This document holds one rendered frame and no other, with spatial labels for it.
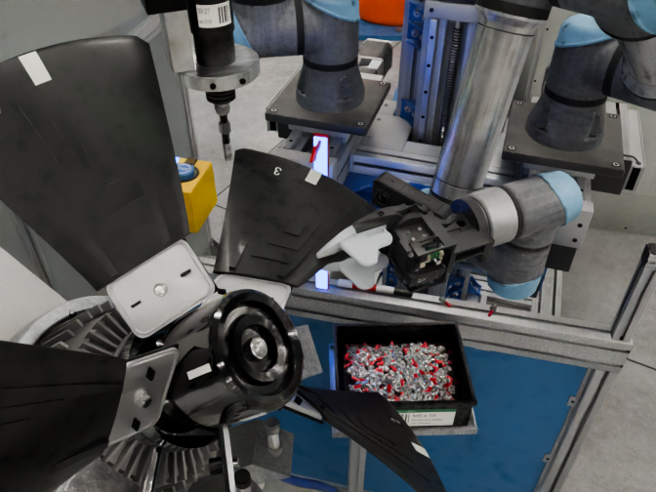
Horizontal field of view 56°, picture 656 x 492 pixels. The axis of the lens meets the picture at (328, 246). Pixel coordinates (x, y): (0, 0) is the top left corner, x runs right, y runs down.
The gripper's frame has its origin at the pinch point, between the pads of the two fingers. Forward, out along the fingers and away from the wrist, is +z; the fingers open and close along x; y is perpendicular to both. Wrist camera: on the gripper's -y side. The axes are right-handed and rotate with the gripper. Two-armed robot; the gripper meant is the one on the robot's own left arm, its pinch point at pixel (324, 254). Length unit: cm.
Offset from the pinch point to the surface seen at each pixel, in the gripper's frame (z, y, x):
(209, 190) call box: 5.9, -37.3, 18.8
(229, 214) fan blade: 8.9, -9.8, -1.1
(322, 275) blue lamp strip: -9.1, -20.1, 30.1
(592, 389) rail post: -50, 13, 44
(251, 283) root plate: 10.0, 2.0, -1.2
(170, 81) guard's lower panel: -4, -129, 53
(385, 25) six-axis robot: -181, -306, 151
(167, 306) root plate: 19.8, 6.8, -7.5
